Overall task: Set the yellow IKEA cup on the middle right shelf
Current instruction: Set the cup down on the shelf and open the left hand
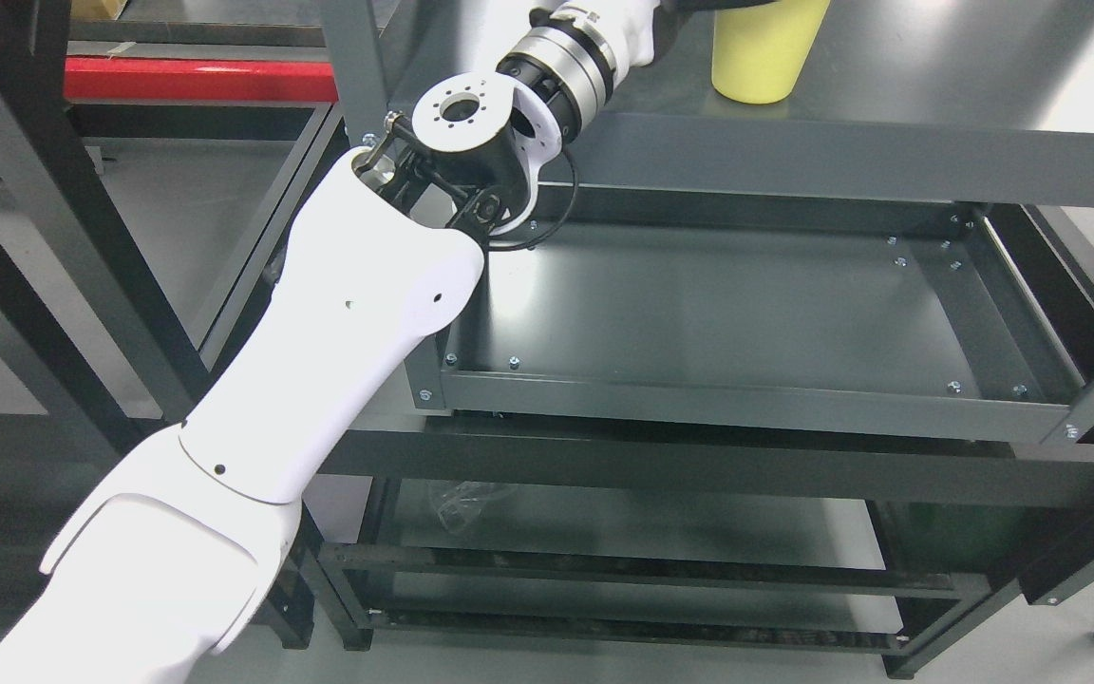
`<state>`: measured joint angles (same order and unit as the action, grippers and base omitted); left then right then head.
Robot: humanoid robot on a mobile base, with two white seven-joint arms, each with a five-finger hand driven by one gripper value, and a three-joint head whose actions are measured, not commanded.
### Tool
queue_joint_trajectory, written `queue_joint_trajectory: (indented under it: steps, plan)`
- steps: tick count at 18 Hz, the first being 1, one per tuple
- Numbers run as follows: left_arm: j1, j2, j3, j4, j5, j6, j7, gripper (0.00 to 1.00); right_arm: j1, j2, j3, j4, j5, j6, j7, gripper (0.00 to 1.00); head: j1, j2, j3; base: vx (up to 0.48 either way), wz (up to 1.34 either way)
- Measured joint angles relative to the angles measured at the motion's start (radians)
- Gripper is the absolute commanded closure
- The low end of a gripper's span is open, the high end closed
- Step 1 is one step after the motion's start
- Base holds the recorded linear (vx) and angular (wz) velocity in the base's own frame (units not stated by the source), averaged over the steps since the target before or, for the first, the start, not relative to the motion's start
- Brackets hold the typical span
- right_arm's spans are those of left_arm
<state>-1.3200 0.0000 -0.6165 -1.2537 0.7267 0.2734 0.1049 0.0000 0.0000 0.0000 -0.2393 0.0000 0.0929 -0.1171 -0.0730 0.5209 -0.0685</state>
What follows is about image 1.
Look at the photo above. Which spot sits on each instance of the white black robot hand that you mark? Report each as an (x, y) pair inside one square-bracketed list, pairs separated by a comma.
[(638, 32)]

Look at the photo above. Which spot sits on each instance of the yellow plastic cup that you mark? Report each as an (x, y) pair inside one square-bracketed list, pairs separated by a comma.
[(759, 51)]

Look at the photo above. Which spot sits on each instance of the grey metal shelf rack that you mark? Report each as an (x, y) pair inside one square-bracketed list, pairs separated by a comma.
[(886, 251)]

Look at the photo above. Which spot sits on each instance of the black metal shelf rack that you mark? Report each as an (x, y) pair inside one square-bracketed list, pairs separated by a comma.
[(140, 245)]

